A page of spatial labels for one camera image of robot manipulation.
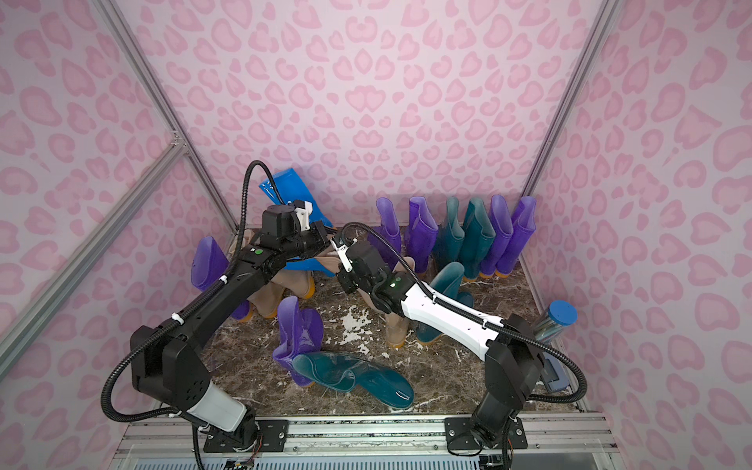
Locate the beige rain boot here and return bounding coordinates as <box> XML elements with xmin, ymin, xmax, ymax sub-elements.
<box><xmin>248</xmin><ymin>269</ymin><xmax>315</xmax><ymax>319</ymax></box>
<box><xmin>358</xmin><ymin>290</ymin><xmax>410</xmax><ymax>349</ymax></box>

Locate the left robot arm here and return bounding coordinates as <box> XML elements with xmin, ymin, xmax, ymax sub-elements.
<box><xmin>130</xmin><ymin>221</ymin><xmax>329</xmax><ymax>450</ymax></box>

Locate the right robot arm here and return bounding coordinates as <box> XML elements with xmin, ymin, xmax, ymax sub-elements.
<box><xmin>332</xmin><ymin>240</ymin><xmax>544</xmax><ymax>448</ymax></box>

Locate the aluminium diagonal beam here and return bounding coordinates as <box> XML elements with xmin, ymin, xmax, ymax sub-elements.
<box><xmin>1</xmin><ymin>139</ymin><xmax>185</xmax><ymax>377</ymax></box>

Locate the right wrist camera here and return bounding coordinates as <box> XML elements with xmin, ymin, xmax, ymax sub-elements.
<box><xmin>335</xmin><ymin>245</ymin><xmax>353</xmax><ymax>273</ymax></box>

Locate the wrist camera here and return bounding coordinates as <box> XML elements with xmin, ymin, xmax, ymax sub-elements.
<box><xmin>260</xmin><ymin>200</ymin><xmax>313</xmax><ymax>238</ymax></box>
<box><xmin>335</xmin><ymin>245</ymin><xmax>353</xmax><ymax>273</ymax></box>

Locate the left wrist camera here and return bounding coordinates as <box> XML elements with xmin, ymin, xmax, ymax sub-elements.
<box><xmin>260</xmin><ymin>200</ymin><xmax>313</xmax><ymax>238</ymax></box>

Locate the aluminium corner post left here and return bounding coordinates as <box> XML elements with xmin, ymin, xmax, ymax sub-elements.
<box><xmin>92</xmin><ymin>0</ymin><xmax>238</xmax><ymax>231</ymax></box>

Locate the aluminium corner post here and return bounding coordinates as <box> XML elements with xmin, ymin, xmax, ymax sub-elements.
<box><xmin>92</xmin><ymin>0</ymin><xmax>238</xmax><ymax>231</ymax></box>
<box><xmin>521</xmin><ymin>0</ymin><xmax>624</xmax><ymax>197</ymax></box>

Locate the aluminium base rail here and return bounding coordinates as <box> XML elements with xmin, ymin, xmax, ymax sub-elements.
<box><xmin>108</xmin><ymin>412</ymin><xmax>626</xmax><ymax>469</ymax></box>

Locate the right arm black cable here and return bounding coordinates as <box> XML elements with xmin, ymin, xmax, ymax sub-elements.
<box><xmin>339</xmin><ymin>221</ymin><xmax>589</xmax><ymax>470</ymax></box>

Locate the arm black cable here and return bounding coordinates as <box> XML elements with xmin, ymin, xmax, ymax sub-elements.
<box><xmin>339</xmin><ymin>221</ymin><xmax>589</xmax><ymax>470</ymax></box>
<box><xmin>99</xmin><ymin>159</ymin><xmax>289</xmax><ymax>424</ymax></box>

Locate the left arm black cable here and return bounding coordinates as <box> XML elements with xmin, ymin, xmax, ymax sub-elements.
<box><xmin>99</xmin><ymin>159</ymin><xmax>289</xmax><ymax>424</ymax></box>

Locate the aluminium corner post right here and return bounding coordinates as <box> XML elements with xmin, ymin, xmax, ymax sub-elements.
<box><xmin>521</xmin><ymin>0</ymin><xmax>624</xmax><ymax>197</ymax></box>

